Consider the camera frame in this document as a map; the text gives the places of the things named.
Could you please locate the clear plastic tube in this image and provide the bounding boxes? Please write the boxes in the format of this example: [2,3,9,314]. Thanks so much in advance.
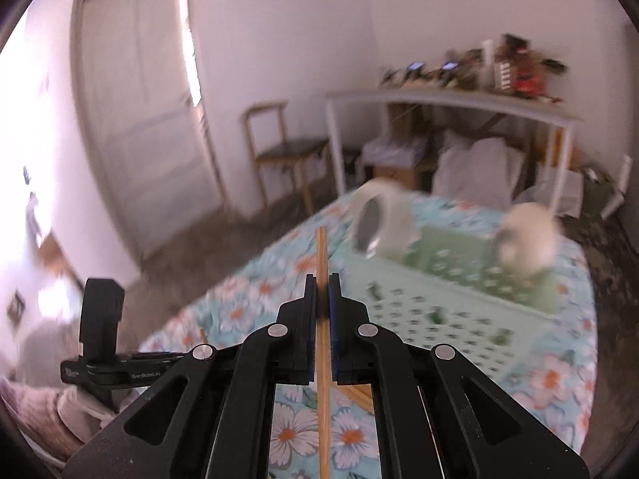
[480,39,495,88]

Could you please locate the white cardboard box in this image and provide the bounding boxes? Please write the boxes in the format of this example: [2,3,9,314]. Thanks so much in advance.
[519,180,585,218]

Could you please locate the green woven sack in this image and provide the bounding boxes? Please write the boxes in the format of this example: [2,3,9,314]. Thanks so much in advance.
[583,167,616,216]

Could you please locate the green plastic utensil holder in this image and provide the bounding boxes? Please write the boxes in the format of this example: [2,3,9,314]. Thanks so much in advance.
[344,224,562,377]

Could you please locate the white flat box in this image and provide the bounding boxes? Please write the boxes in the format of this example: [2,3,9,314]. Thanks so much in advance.
[362,135,430,168]

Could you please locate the bamboo chopstick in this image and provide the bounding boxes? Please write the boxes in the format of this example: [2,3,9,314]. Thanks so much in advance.
[316,228,331,479]

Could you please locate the white flat board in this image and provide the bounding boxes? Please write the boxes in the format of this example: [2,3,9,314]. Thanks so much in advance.
[601,154,634,220]

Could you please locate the white soup spoon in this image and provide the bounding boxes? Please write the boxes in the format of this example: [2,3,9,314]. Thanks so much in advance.
[496,202,559,280]

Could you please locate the person's left hand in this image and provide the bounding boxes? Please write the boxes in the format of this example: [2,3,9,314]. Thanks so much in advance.
[57,388,119,444]

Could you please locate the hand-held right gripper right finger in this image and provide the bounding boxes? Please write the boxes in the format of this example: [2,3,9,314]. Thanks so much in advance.
[328,273,590,479]

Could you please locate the person's left forearm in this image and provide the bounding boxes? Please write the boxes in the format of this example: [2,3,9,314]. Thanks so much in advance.
[0,372,85,465]

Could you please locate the white table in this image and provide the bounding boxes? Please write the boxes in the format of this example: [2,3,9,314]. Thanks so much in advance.
[324,85,585,215]

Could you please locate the white door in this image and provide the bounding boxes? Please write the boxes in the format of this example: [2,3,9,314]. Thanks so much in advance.
[72,0,228,260]

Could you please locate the metal spoon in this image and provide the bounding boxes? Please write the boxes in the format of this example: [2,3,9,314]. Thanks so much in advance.
[360,197,385,257]

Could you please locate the floral blanket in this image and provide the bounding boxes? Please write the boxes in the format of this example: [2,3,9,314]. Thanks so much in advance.
[137,192,597,479]

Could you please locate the white sack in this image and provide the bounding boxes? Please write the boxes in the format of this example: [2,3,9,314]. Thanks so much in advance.
[432,130,525,210]

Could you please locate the wooden chair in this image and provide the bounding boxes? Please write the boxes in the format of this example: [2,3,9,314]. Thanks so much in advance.
[242,101,333,215]

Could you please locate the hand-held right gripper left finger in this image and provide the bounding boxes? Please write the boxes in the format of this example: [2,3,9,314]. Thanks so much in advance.
[62,273,320,479]

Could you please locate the white rice paddle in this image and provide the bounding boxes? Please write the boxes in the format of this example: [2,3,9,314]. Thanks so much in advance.
[352,178,416,263]

